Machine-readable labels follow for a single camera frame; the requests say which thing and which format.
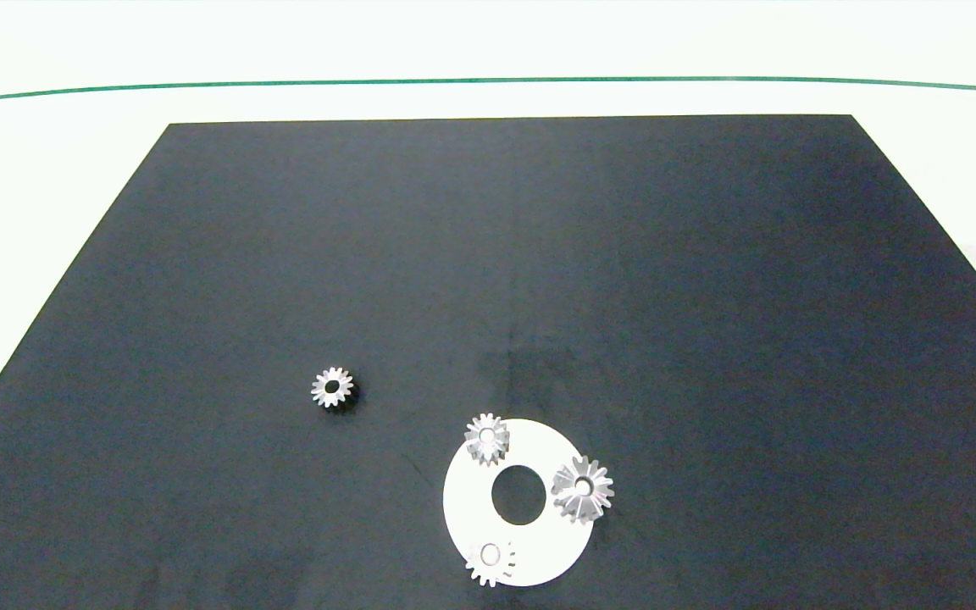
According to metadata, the small steel gear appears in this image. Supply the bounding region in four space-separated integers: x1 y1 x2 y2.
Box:
465 541 517 587
464 413 511 467
311 367 357 409

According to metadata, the large steel gear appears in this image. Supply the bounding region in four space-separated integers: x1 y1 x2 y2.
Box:
551 456 615 524

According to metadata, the dark mat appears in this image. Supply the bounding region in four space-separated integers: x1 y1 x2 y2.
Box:
0 114 976 610

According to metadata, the round white plate with pins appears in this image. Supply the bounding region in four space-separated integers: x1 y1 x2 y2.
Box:
442 419 597 588

